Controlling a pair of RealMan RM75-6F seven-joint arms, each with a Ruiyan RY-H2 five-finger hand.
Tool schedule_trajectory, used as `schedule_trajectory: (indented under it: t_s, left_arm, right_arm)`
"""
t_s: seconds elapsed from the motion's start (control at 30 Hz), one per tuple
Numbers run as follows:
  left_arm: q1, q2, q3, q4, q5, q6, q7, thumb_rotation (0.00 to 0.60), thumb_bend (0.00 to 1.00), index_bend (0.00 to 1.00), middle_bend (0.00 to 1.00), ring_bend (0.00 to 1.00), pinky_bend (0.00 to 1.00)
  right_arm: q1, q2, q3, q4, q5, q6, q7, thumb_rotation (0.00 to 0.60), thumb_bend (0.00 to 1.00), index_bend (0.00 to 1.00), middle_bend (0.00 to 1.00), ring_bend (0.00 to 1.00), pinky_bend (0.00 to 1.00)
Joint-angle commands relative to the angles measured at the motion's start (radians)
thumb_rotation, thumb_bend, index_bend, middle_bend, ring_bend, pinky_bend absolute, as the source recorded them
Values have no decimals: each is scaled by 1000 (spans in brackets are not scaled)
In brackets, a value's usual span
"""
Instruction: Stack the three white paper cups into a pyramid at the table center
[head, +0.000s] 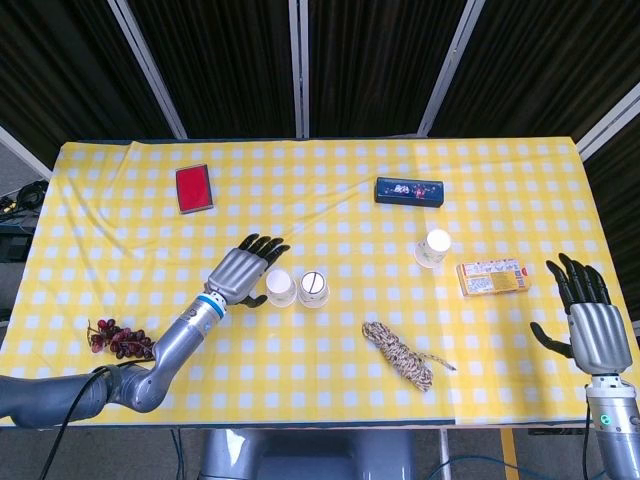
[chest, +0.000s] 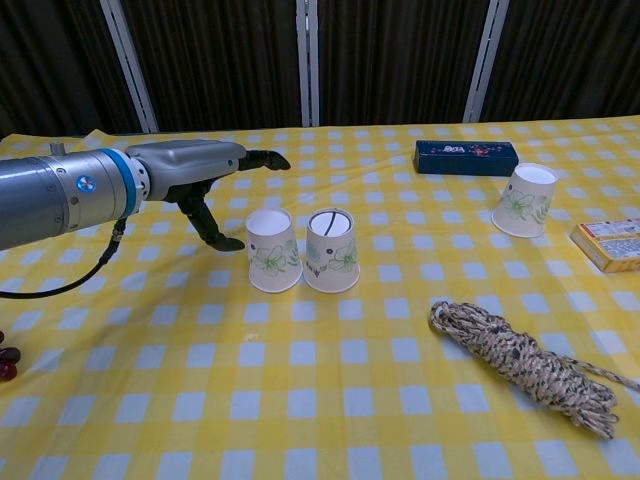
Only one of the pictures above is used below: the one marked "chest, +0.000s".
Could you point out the dark red grape bunch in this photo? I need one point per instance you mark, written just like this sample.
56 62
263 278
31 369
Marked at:
7 362

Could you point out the middle floral paper cup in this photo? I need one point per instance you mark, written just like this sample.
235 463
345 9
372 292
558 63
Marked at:
332 260

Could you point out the white partition frame post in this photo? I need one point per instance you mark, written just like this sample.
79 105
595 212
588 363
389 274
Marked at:
131 70
485 60
308 65

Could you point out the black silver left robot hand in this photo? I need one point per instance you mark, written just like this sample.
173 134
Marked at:
185 162

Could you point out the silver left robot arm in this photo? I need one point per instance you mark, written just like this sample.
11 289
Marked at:
55 197

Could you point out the yellow printed carton box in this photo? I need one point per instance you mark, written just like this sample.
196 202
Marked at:
612 245

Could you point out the dark blue long box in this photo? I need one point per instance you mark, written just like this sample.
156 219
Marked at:
465 157

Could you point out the white floral paper cup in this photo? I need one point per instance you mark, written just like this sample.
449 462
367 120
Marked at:
525 205
274 255

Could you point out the yellow white checkered tablecloth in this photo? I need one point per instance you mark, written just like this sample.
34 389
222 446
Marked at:
300 390

